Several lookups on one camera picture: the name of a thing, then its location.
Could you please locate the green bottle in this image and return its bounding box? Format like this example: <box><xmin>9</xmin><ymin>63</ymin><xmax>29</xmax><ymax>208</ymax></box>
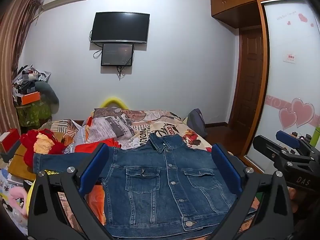
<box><xmin>311</xmin><ymin>126</ymin><xmax>320</xmax><ymax>145</ymax></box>

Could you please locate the green patterned cloth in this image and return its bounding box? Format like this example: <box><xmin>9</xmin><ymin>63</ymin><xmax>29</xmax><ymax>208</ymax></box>
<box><xmin>16</xmin><ymin>101</ymin><xmax>53</xmax><ymax>128</ymax></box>

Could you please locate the red box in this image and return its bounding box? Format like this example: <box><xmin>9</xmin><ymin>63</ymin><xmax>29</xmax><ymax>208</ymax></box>
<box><xmin>0</xmin><ymin>128</ymin><xmax>21</xmax><ymax>153</ymax></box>

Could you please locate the person's right hand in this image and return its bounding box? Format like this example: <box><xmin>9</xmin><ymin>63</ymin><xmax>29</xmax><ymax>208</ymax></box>
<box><xmin>287</xmin><ymin>187</ymin><xmax>300</xmax><ymax>213</ymax></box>

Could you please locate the grey backpack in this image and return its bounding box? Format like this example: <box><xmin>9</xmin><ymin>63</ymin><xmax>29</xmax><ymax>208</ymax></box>
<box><xmin>186</xmin><ymin>108</ymin><xmax>208</xmax><ymax>138</ymax></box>

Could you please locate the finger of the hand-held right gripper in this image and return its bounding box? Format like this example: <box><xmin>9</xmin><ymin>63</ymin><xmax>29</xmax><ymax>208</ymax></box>
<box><xmin>276</xmin><ymin>130</ymin><xmax>318</xmax><ymax>156</ymax></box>
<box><xmin>252</xmin><ymin>135</ymin><xmax>295</xmax><ymax>167</ymax></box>

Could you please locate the brown wooden door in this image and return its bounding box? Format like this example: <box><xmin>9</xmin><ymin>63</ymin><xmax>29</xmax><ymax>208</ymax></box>
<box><xmin>229</xmin><ymin>27</ymin><xmax>265</xmax><ymax>130</ymax></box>

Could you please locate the white red sticker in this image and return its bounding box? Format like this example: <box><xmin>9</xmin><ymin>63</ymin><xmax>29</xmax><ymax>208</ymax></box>
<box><xmin>284</xmin><ymin>52</ymin><xmax>298</xmax><ymax>65</ymax></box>

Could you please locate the small black monitor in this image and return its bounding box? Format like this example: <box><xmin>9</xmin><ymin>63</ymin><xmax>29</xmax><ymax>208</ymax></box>
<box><xmin>101</xmin><ymin>43</ymin><xmax>133</xmax><ymax>67</ymax></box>

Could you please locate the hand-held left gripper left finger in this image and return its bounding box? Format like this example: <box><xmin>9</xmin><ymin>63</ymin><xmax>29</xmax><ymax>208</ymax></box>
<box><xmin>27</xmin><ymin>142</ymin><xmax>118</xmax><ymax>240</ymax></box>

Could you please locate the grey round cushion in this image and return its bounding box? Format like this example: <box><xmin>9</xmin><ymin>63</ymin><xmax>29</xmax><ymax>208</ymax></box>
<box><xmin>35</xmin><ymin>82</ymin><xmax>60</xmax><ymax>115</ymax></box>

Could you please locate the black cable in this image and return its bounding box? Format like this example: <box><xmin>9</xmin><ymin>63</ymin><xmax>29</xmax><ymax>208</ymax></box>
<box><xmin>116</xmin><ymin>65</ymin><xmax>126</xmax><ymax>81</ymax></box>
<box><xmin>89</xmin><ymin>29</ymin><xmax>103</xmax><ymax>59</ymax></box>

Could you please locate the blue denim jacket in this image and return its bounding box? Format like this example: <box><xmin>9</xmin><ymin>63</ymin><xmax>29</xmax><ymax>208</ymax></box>
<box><xmin>33</xmin><ymin>133</ymin><xmax>250</xmax><ymax>238</ymax></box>

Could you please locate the black wall television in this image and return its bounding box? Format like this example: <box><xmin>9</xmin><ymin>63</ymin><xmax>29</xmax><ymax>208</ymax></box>
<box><xmin>90</xmin><ymin>12</ymin><xmax>150</xmax><ymax>44</ymax></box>

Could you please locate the red plush toy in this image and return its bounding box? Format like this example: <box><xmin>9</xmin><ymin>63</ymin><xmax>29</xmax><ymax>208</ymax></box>
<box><xmin>20</xmin><ymin>129</ymin><xmax>66</xmax><ymax>167</ymax></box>

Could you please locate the pink plush toy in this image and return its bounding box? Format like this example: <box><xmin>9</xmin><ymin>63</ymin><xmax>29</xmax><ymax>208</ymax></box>
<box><xmin>9</xmin><ymin>187</ymin><xmax>28</xmax><ymax>216</ymax></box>

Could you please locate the yellow curved tube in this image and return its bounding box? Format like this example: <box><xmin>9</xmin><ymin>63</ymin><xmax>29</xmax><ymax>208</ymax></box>
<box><xmin>99</xmin><ymin>97</ymin><xmax>128</xmax><ymax>110</ymax></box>

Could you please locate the orange box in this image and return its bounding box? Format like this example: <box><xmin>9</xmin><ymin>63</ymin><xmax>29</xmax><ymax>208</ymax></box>
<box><xmin>21</xmin><ymin>92</ymin><xmax>42</xmax><ymax>105</ymax></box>

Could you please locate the red folded garment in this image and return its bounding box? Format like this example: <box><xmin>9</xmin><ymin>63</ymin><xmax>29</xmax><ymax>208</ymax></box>
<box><xmin>74</xmin><ymin>137</ymin><xmax>120</xmax><ymax>153</ymax></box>

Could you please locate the brown striped curtain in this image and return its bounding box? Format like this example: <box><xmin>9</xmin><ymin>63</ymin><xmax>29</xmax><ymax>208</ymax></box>
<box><xmin>0</xmin><ymin>0</ymin><xmax>45</xmax><ymax>135</ymax></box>

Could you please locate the printed pillow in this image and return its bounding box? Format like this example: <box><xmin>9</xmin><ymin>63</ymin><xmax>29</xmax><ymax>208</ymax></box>
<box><xmin>40</xmin><ymin>119</ymin><xmax>81</xmax><ymax>143</ymax></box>

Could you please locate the brown cardboard box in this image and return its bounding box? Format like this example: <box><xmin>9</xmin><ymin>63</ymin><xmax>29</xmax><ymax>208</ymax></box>
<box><xmin>7</xmin><ymin>142</ymin><xmax>36</xmax><ymax>181</ymax></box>

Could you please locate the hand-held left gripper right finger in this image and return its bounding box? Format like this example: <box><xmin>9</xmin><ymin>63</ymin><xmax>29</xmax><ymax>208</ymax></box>
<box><xmin>211</xmin><ymin>143</ymin><xmax>294</xmax><ymax>240</ymax></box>

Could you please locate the printed blanket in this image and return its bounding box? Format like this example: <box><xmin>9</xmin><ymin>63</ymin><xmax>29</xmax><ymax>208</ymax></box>
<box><xmin>37</xmin><ymin>106</ymin><xmax>264</xmax><ymax>235</ymax></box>

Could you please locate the light checked cloth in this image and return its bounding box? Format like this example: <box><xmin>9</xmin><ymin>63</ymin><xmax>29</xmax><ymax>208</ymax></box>
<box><xmin>65</xmin><ymin>127</ymin><xmax>88</xmax><ymax>153</ymax></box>

